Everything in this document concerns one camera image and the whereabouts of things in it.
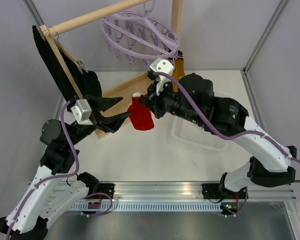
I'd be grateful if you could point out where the wooden clip hanger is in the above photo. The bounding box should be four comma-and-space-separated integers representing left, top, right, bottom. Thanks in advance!
38, 24, 90, 75

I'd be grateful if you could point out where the white slotted cable duct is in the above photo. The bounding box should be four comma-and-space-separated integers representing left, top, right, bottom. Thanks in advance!
69, 201, 222, 212

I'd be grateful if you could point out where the black garment on hanger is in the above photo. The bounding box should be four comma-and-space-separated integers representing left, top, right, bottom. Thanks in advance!
32, 25, 102, 101

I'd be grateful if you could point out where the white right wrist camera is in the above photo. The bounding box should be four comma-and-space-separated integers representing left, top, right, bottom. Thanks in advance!
147, 57, 175, 96

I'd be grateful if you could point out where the wooden clothes rack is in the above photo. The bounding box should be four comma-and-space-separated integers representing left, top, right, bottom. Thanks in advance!
37, 0, 186, 140

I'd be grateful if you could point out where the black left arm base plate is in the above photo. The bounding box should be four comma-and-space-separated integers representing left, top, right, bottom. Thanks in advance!
86, 183, 115, 200

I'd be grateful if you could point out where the mustard yellow sock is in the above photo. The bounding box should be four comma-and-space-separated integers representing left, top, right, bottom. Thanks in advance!
172, 69, 180, 93

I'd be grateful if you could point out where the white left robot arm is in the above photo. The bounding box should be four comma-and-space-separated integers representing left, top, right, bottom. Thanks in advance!
0, 94, 130, 240

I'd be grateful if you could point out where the white plastic basket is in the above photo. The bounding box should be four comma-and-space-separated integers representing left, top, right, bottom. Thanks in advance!
171, 117, 228, 152

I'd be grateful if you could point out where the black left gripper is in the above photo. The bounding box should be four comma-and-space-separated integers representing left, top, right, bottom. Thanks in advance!
66, 92, 133, 146

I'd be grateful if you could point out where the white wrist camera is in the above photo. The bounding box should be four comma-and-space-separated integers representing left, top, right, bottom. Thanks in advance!
147, 57, 175, 96
70, 99, 93, 126

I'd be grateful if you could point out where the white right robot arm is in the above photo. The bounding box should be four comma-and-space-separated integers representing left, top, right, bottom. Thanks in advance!
141, 70, 296, 199

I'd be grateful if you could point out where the mustard sock brown cuff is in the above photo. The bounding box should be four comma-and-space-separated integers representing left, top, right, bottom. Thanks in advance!
174, 50, 185, 78

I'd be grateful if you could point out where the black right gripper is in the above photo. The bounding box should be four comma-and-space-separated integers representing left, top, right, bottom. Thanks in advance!
140, 75, 202, 126

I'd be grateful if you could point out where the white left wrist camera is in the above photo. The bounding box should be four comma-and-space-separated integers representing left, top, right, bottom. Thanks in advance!
70, 99, 93, 126

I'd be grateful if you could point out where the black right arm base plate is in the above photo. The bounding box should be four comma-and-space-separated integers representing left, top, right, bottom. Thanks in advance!
201, 183, 247, 200

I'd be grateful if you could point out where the purple round clip hanger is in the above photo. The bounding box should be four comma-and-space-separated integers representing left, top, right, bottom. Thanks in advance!
101, 0, 180, 67

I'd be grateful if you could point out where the aluminium mounting rail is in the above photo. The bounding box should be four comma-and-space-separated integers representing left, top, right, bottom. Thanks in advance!
27, 181, 297, 201

